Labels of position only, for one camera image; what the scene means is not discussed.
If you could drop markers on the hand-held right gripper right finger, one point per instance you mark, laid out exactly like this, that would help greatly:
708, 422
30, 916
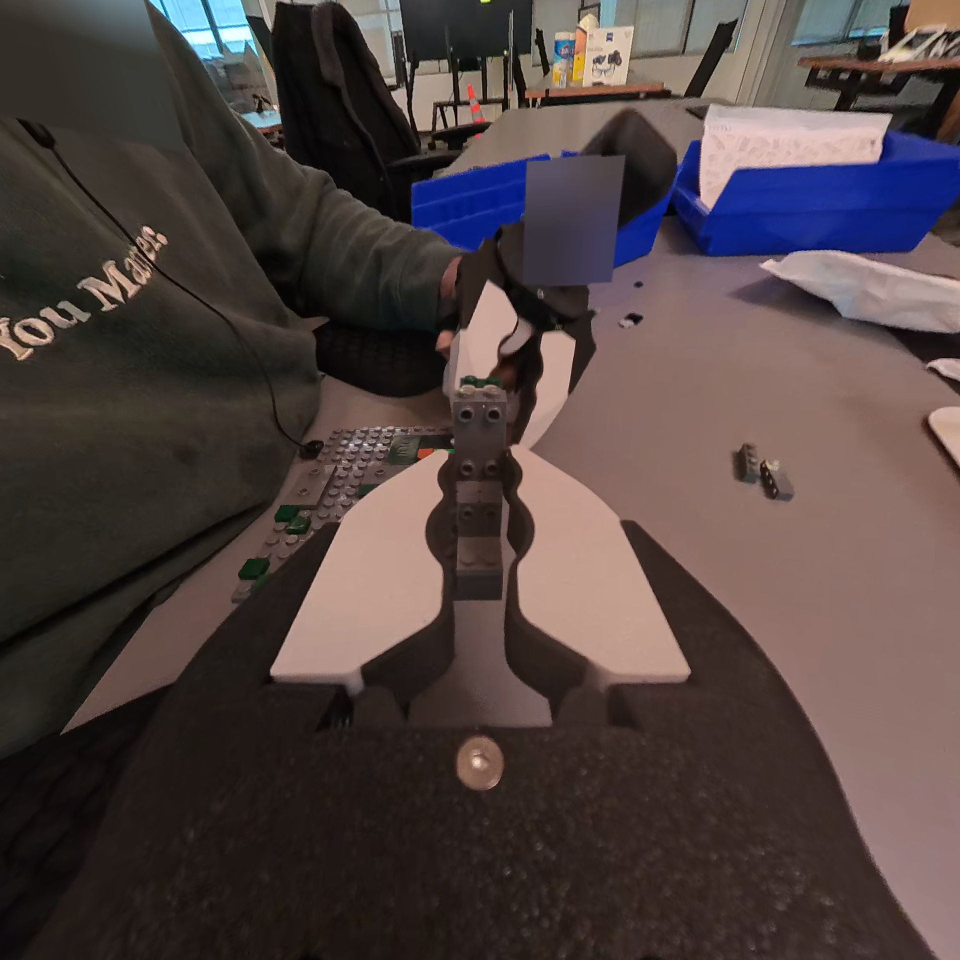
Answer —
600, 592

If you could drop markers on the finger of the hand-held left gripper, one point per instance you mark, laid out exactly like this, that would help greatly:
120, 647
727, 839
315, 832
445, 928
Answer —
484, 330
559, 375

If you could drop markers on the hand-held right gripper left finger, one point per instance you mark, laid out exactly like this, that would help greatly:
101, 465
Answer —
367, 592

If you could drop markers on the grey brick tower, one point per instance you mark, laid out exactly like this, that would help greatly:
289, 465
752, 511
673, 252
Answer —
480, 435

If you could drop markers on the grey brick baseplate model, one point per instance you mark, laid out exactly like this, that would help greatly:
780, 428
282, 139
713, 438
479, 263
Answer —
337, 480

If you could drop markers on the blue plastic bin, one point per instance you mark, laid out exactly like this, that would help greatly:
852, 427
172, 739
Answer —
810, 210
465, 202

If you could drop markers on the person's left forearm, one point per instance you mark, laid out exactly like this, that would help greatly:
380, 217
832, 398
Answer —
360, 255

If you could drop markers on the wooden background desk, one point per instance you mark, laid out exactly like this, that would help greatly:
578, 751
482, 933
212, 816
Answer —
877, 71

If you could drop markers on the person's left hand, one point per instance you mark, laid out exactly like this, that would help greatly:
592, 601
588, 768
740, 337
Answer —
450, 289

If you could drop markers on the small loose pale brick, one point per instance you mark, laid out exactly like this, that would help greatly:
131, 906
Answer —
630, 320

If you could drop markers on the white blue carton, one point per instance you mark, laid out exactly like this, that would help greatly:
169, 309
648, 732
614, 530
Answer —
607, 52

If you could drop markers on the wipes canister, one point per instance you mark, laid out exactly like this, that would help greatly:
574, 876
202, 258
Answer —
562, 60

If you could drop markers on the white instruction booklet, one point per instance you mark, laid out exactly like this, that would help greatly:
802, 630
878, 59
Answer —
787, 142

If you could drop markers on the orange traffic cone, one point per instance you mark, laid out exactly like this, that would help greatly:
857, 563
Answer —
475, 105

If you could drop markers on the crumpled white paper bag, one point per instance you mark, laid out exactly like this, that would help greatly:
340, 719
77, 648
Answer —
862, 289

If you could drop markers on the black chair with jacket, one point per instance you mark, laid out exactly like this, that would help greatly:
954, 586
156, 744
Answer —
337, 97

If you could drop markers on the person's green sweatshirt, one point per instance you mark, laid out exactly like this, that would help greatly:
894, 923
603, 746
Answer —
112, 450

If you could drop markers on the white plastic tray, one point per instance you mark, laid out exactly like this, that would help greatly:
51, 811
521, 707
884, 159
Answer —
946, 435

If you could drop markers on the person's dark trousers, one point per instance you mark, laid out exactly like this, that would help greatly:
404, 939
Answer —
37, 787

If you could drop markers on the black wall screen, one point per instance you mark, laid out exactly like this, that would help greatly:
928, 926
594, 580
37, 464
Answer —
465, 26

